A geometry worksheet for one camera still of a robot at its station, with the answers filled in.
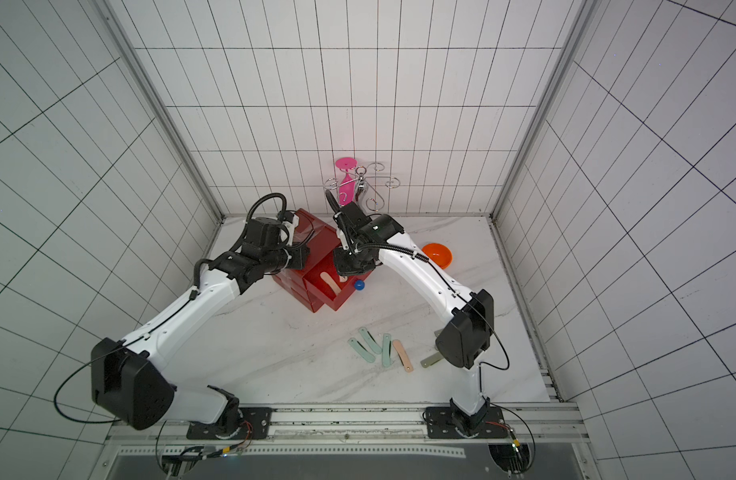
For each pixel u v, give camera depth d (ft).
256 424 2.38
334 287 2.66
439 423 2.38
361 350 2.80
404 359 2.73
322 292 2.48
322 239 2.87
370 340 2.86
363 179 2.94
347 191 3.27
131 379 1.29
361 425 2.44
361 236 1.80
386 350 2.78
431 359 2.75
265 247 2.01
